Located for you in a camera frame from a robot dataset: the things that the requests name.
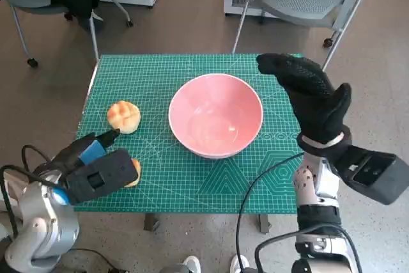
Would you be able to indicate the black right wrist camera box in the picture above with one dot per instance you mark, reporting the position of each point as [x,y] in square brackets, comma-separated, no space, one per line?
[374,174]

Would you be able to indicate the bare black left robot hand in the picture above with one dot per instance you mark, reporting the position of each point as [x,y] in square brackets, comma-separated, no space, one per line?
[83,148]

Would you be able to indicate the white shoe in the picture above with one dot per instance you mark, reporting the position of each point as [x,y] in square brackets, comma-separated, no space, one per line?
[239,265]
[193,265]

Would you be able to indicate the round bread bun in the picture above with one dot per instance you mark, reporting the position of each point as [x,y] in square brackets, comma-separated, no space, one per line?
[124,117]

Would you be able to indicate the pink bowl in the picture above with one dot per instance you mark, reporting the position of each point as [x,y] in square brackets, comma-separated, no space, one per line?
[215,113]

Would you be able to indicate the grey table leg bracket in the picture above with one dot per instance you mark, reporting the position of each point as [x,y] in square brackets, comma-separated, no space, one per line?
[265,223]
[151,222]

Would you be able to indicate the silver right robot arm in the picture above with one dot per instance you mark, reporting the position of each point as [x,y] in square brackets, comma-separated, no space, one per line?
[319,196]

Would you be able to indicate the green cutting mat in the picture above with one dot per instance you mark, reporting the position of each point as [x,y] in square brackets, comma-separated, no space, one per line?
[179,186]

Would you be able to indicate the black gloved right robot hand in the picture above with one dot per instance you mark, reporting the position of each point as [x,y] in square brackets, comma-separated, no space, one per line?
[316,103]

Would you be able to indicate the long twisted bread loaf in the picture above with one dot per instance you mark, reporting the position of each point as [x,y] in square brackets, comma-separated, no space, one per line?
[135,174]

